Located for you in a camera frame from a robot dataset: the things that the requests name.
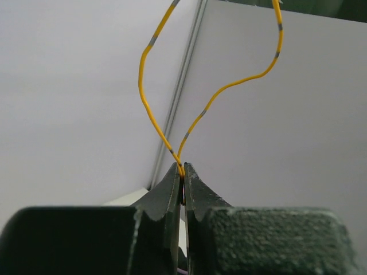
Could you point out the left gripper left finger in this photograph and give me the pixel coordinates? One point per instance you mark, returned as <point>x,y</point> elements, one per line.
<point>137,239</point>

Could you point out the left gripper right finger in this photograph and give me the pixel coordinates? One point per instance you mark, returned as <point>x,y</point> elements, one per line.
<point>223,239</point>

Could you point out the left aluminium frame post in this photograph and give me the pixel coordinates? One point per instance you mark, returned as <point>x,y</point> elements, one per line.
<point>177,92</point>

